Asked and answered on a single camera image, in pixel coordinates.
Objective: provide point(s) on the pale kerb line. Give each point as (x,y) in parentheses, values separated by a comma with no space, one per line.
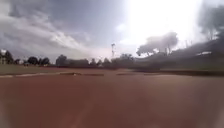
(50,74)

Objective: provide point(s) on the grass field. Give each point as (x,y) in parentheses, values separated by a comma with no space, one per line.
(20,69)

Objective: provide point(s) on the row of trees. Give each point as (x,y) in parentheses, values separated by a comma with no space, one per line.
(76,62)

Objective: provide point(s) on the tall dark tree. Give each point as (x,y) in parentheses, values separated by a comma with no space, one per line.
(211,18)

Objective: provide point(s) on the building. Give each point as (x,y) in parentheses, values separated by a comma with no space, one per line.
(3,56)

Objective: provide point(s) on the red dirt track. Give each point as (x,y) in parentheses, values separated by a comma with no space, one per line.
(110,100)

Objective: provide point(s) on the grassy embankment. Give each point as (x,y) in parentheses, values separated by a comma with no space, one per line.
(186,58)

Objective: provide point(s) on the large tree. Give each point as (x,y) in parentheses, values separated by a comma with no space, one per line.
(158,42)

